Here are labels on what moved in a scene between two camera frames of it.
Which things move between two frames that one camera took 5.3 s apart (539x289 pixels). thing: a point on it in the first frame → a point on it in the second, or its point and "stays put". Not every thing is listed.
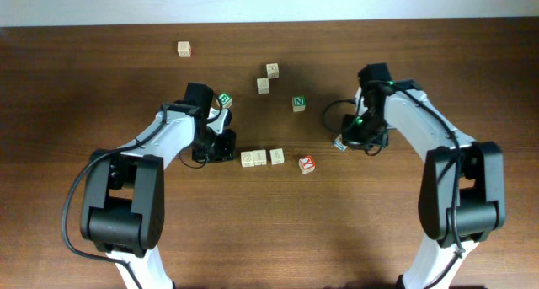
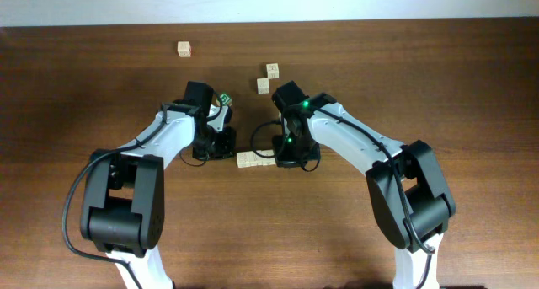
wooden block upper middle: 273,71 stays put
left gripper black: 224,152 stays put
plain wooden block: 184,49 stays put
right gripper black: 351,139 → 285,160
